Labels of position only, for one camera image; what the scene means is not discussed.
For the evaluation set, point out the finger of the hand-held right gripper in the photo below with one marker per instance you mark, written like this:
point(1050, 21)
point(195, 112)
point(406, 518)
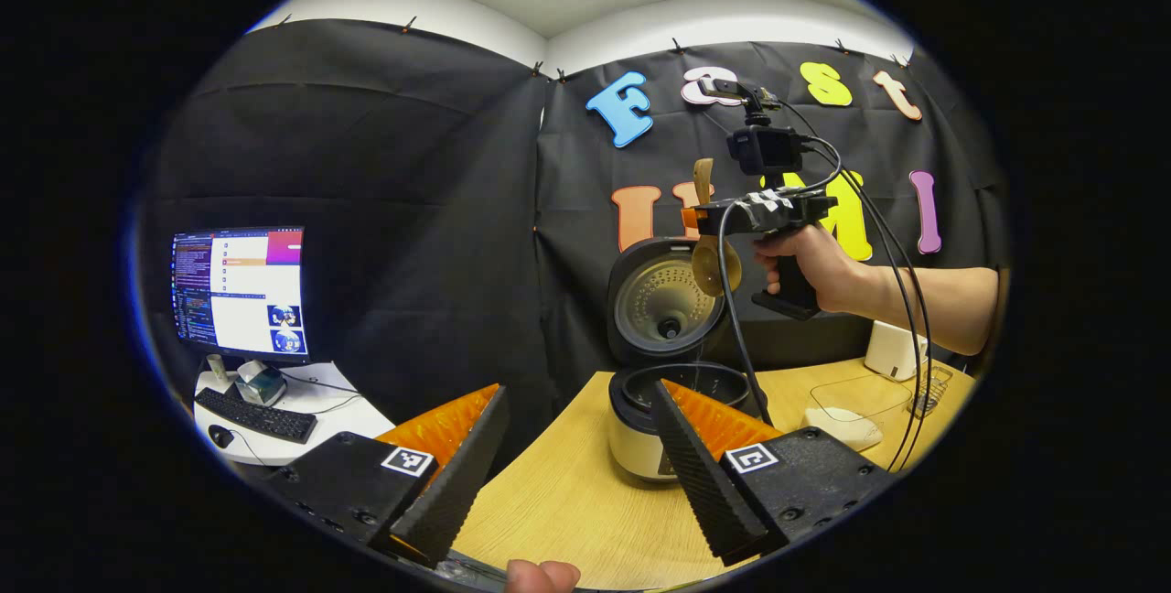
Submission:
point(715, 218)

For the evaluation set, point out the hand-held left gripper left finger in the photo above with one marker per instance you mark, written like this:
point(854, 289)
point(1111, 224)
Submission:
point(457, 483)

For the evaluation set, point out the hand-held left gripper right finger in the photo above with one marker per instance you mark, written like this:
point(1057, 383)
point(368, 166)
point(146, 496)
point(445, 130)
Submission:
point(700, 483)

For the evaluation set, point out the wooden spoon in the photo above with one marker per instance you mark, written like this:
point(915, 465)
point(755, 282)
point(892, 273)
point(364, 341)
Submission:
point(714, 268)

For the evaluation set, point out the black and silver rice cooker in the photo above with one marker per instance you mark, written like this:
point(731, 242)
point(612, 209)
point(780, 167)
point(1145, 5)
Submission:
point(659, 300)

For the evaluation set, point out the white side table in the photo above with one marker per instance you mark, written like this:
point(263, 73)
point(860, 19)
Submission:
point(348, 424)

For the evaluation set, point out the clear plastic container lid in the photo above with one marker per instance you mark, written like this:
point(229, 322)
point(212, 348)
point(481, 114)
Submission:
point(869, 392)

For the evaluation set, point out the black keyboard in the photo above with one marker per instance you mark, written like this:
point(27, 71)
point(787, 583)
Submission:
point(256, 415)

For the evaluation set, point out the white toaster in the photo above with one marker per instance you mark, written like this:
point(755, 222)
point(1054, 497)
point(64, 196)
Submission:
point(892, 350)

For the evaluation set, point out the grey desk device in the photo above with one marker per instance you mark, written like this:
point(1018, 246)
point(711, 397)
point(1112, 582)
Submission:
point(261, 382)

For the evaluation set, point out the black computer mouse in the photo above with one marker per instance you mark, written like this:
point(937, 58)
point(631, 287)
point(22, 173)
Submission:
point(220, 436)

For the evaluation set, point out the small white bottle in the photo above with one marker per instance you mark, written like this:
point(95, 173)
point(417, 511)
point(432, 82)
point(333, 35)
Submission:
point(217, 369)

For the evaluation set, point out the computer monitor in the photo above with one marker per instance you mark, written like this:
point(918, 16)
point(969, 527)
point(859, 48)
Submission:
point(238, 291)

